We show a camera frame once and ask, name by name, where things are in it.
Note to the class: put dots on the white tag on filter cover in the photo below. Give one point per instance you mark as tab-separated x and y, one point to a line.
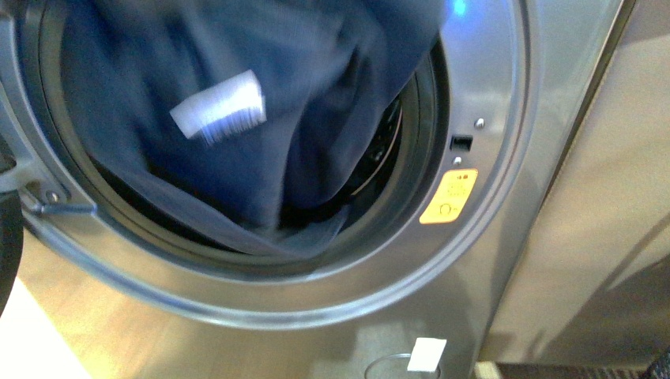
426	354

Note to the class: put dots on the grey front-load washing machine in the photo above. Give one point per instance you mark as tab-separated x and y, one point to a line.
516	76

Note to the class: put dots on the stainless steel washer drum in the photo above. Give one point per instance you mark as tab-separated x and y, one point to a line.
378	151

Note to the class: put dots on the dark navy blue garment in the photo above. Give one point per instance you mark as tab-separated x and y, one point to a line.
240	118

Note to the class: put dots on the yellow warning sticker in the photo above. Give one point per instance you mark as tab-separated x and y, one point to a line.
450	197

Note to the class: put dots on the black rubber door gasket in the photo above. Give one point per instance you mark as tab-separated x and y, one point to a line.
375	214

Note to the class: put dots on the black door latch slot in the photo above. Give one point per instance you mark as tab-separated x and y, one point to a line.
461	143

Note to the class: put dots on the washing machine glass door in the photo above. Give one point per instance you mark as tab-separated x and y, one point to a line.
12	238

